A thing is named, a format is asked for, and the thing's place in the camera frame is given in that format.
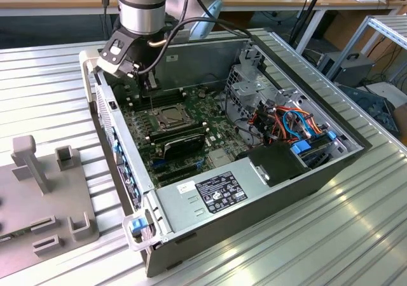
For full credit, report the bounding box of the black graphics card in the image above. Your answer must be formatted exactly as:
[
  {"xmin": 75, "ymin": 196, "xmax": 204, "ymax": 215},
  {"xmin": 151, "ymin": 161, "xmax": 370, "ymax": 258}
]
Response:
[{"xmin": 160, "ymin": 132, "xmax": 208, "ymax": 161}]

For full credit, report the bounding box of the green motherboard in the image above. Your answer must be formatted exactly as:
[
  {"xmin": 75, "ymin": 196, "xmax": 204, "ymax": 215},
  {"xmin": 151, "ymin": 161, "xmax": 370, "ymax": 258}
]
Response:
[{"xmin": 120, "ymin": 84, "xmax": 255, "ymax": 188}]

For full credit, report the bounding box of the silver metal drive cage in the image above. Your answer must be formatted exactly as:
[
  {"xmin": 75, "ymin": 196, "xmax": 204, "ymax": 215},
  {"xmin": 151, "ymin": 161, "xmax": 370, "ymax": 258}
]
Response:
[{"xmin": 226, "ymin": 41, "xmax": 308, "ymax": 131}]

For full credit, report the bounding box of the black expansion slot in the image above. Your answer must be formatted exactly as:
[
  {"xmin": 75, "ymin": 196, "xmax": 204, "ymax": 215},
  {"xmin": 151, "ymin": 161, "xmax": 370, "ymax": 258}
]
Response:
[
  {"xmin": 156, "ymin": 164, "xmax": 198, "ymax": 179},
  {"xmin": 158, "ymin": 170, "xmax": 200, "ymax": 186}
]

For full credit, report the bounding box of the silver chipset heatsink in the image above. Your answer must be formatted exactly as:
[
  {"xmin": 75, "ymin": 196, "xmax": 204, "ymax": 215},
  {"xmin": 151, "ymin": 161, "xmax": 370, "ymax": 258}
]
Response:
[{"xmin": 208, "ymin": 149, "xmax": 233, "ymax": 168}]

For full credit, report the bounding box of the silver power supply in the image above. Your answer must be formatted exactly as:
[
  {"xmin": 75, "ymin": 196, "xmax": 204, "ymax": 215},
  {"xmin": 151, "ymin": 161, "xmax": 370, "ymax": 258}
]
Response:
[{"xmin": 155, "ymin": 157, "xmax": 272, "ymax": 236}]

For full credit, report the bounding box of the black plastic shroud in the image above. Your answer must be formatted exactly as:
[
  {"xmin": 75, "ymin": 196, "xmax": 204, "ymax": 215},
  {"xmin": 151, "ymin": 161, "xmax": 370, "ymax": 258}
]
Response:
[{"xmin": 237, "ymin": 140, "xmax": 312, "ymax": 189}]

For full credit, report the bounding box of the black tripod stand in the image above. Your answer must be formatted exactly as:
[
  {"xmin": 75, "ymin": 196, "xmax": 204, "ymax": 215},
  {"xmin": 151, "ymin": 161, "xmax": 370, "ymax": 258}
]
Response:
[{"xmin": 287, "ymin": 0, "xmax": 330, "ymax": 53}]

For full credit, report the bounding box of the blue case latch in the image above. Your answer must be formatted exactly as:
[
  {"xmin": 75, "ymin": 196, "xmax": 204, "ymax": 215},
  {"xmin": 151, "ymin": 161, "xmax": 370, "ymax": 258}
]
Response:
[{"xmin": 128, "ymin": 217, "xmax": 150, "ymax": 235}]

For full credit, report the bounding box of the grey parts rack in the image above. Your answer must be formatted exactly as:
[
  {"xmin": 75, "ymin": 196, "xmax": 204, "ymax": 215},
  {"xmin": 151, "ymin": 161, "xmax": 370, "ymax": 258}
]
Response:
[{"xmin": 0, "ymin": 135, "xmax": 100, "ymax": 277}]

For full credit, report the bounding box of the open grey PC case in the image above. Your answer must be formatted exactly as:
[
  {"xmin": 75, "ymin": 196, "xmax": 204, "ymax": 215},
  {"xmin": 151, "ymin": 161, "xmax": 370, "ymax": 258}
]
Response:
[{"xmin": 79, "ymin": 34, "xmax": 375, "ymax": 279}]

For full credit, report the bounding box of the grey disk bay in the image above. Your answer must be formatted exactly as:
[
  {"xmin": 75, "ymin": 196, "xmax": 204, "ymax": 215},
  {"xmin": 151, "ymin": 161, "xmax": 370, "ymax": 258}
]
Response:
[{"xmin": 298, "ymin": 136, "xmax": 350, "ymax": 171}]

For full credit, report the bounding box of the black equipment box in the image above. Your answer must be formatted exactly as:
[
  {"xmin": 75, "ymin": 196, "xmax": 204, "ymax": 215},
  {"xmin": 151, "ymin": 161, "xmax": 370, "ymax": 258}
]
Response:
[{"xmin": 317, "ymin": 52, "xmax": 376, "ymax": 88}]

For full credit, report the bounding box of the green RAM stick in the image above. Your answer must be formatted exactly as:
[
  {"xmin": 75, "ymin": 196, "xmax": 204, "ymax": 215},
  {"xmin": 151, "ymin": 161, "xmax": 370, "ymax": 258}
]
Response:
[{"xmin": 0, "ymin": 228, "xmax": 34, "ymax": 244}]

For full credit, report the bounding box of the dark teal plastic cover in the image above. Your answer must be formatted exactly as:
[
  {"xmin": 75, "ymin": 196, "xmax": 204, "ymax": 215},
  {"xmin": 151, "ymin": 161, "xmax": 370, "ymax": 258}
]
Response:
[{"xmin": 336, "ymin": 84, "xmax": 402, "ymax": 138}]

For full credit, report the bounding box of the brown cardboard box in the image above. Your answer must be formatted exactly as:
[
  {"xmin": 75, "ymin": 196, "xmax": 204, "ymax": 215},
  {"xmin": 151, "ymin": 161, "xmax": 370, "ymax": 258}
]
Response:
[{"xmin": 391, "ymin": 103, "xmax": 407, "ymax": 138}]

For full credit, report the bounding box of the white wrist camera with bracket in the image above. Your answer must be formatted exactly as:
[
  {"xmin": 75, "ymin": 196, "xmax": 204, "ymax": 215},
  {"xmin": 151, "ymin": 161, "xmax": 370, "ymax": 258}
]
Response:
[{"xmin": 96, "ymin": 31, "xmax": 136, "ymax": 79}]

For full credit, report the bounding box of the black internal wire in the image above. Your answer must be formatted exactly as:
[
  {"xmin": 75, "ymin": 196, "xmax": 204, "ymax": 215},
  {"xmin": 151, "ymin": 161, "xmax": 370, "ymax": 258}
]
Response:
[{"xmin": 219, "ymin": 84, "xmax": 235, "ymax": 125}]

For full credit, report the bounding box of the red orange wire bundle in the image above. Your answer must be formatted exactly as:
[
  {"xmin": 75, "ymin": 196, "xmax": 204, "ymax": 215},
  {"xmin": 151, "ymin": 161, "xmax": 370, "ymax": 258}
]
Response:
[{"xmin": 249, "ymin": 107, "xmax": 287, "ymax": 144}]

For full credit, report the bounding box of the blue flat data wire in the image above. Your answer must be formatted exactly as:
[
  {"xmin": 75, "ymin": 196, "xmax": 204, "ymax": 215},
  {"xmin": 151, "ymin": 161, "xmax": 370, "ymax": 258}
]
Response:
[{"xmin": 282, "ymin": 109, "xmax": 315, "ymax": 140}]

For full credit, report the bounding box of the orange flat data wire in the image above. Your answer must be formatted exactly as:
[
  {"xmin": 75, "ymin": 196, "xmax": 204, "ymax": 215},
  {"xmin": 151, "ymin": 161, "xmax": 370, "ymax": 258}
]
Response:
[{"xmin": 275, "ymin": 107, "xmax": 324, "ymax": 134}]

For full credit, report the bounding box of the aluminium profile frame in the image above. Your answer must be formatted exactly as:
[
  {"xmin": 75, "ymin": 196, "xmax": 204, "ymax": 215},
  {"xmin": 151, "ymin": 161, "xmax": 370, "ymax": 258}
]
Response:
[{"xmin": 327, "ymin": 14, "xmax": 407, "ymax": 83}]

